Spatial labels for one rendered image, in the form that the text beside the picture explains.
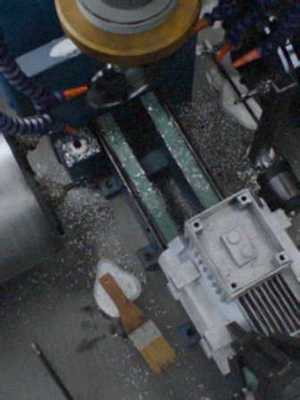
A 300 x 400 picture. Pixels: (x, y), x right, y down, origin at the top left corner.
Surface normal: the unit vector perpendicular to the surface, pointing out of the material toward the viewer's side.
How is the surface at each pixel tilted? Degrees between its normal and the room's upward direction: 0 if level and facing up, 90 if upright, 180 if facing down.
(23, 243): 62
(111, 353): 0
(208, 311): 0
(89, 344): 0
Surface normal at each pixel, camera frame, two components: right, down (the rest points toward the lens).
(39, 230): 0.40, 0.54
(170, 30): -0.01, -0.32
